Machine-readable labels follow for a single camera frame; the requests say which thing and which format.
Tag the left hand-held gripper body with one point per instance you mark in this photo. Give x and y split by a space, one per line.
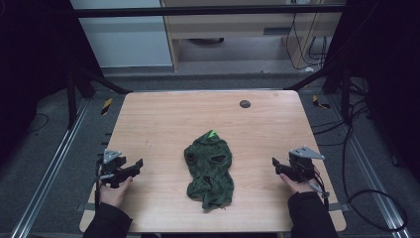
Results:
112 168

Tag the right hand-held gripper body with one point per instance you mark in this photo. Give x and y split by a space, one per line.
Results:
302 167

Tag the green knitted balaclava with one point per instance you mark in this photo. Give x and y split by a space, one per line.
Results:
208 172

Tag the person's right hand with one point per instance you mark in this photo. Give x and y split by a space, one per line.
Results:
300 187

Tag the person's left hand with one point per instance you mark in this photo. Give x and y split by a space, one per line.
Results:
112 196

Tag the yellow black striped tape marker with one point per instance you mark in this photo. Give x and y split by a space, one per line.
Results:
318 103
106 106

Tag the black metal stand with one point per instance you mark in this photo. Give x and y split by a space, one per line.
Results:
71 99
345 95

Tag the white cabinet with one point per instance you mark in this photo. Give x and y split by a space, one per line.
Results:
125 43

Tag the black curtain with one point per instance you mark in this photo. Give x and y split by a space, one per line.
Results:
33 66
389 72

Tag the light wooden desk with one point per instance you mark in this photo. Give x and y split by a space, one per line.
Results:
231 28

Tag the aluminium floor rail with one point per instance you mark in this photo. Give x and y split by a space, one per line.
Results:
373 185
49 172

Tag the black horizontal frame bar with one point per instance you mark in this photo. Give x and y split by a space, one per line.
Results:
198 11

